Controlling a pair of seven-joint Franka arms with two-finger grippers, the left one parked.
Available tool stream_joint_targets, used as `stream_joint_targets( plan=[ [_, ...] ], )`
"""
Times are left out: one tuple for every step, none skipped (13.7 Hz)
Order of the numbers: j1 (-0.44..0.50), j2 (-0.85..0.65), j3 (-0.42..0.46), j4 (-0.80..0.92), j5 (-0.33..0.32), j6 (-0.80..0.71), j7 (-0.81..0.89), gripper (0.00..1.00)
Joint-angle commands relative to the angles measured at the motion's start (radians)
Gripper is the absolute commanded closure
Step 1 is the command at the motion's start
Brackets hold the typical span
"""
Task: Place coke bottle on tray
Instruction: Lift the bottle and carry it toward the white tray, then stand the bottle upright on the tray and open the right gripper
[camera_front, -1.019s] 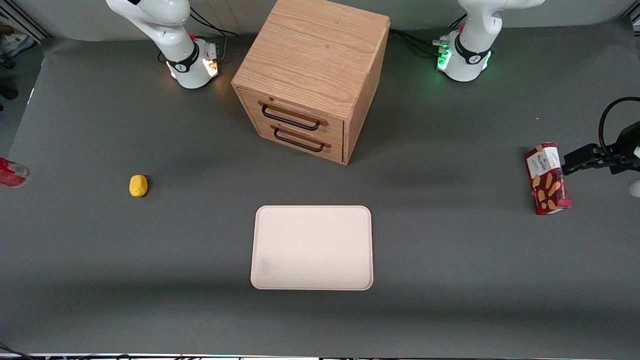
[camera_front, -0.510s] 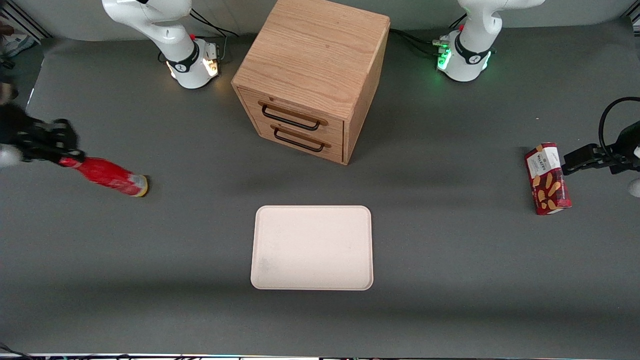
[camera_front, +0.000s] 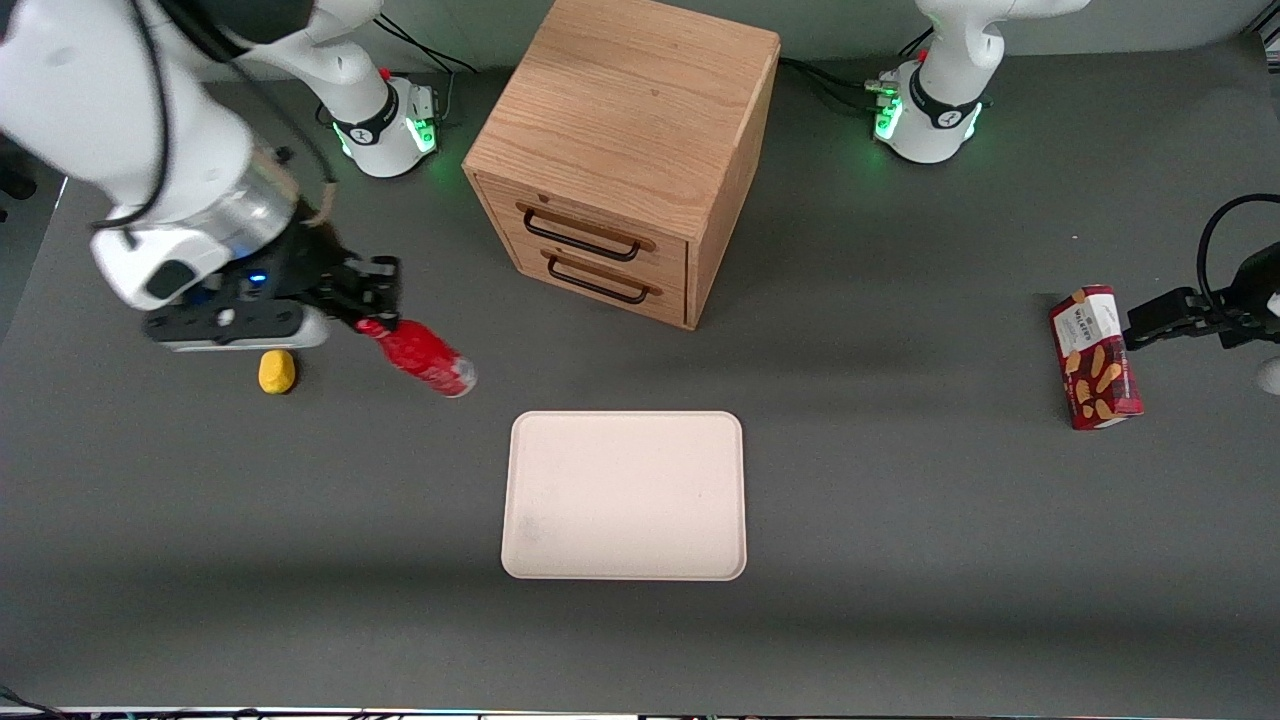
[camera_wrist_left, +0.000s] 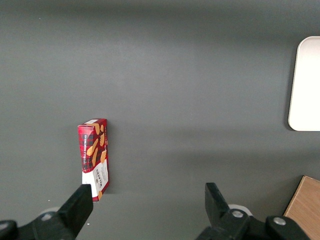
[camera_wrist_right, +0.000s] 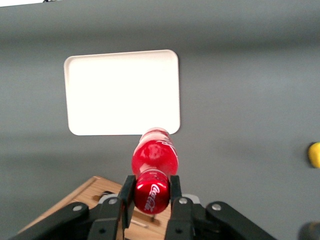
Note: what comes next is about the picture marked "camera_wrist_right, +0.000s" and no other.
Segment wooden two-drawer cabinet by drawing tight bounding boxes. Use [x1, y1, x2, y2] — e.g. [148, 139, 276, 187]
[18, 175, 173, 240]

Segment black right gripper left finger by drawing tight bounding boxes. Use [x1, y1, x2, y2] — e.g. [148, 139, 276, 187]
[8, 174, 137, 240]

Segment yellow lemon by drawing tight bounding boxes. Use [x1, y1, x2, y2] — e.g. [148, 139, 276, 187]
[307, 141, 320, 169]

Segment red coke bottle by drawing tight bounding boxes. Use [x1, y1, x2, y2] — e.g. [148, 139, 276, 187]
[131, 126, 180, 215]

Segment cream rectangular tray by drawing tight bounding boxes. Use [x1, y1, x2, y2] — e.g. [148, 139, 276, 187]
[63, 49, 181, 137]

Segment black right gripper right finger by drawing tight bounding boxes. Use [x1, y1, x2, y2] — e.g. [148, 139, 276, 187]
[165, 174, 277, 240]

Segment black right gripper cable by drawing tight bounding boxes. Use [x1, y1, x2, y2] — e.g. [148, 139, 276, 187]
[298, 221, 320, 240]

